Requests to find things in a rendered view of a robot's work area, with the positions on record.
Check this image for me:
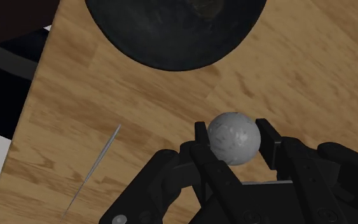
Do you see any grey speckled ball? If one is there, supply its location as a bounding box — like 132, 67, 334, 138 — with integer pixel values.
207, 111, 262, 167

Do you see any dark round bowl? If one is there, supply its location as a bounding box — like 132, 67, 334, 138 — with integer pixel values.
84, 0, 268, 73

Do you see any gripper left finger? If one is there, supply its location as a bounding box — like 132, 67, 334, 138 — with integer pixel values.
99, 121, 245, 224

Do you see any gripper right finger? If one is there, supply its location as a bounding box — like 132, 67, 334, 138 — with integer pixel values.
255, 118, 358, 224

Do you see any thin grey metal needle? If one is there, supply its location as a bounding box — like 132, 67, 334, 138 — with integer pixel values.
60, 123, 122, 221

